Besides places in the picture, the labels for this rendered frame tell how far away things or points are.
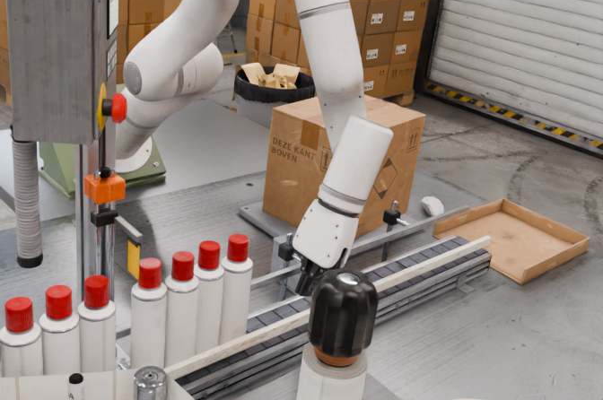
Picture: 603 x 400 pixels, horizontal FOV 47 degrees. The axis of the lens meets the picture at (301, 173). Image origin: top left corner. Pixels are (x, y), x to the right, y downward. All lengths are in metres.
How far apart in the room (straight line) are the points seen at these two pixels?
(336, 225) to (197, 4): 0.51
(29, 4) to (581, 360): 1.14
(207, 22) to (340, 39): 0.34
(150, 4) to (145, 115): 3.03
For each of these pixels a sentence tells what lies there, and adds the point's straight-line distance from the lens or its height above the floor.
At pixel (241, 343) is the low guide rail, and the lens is 1.17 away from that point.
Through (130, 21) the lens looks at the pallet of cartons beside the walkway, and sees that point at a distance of 4.59.
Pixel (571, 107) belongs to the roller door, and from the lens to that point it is 5.47.
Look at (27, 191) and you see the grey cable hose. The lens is 0.99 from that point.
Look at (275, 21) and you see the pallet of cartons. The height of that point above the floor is 0.65.
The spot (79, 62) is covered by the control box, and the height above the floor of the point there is 1.39.
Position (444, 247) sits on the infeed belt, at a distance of 1.63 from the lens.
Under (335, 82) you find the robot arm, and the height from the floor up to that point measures 1.31.
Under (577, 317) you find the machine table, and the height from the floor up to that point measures 0.83.
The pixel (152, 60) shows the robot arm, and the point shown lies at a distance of 1.48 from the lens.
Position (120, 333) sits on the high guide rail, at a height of 0.96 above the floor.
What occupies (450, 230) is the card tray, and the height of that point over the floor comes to 0.83.
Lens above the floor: 1.62
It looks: 23 degrees down
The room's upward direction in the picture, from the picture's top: 7 degrees clockwise
